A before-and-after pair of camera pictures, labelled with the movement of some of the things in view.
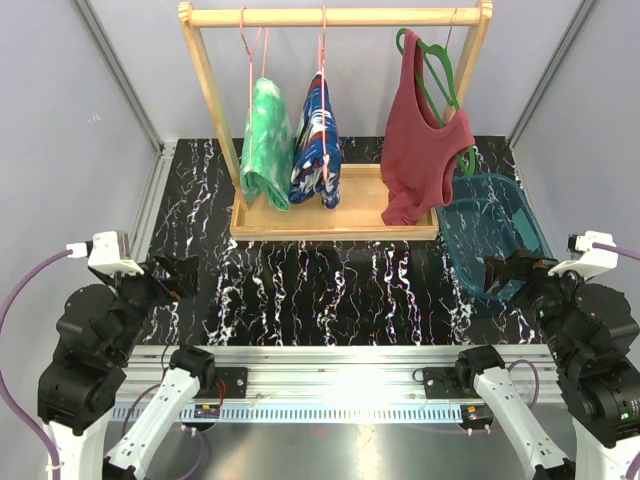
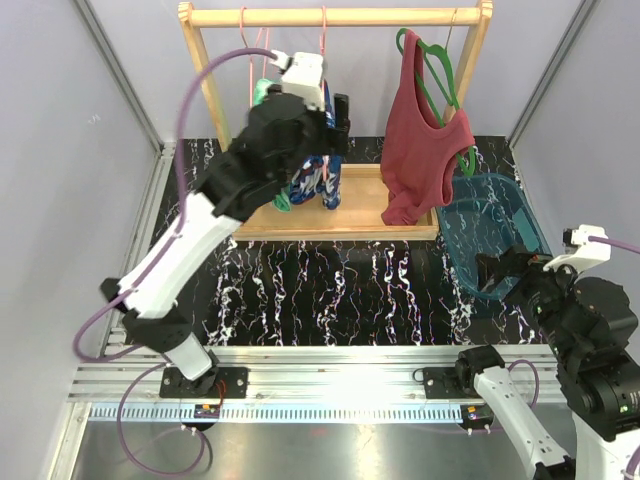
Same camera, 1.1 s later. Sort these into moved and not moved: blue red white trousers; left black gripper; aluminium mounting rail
Moved: left black gripper
Not moved: blue red white trousers; aluminium mounting rail
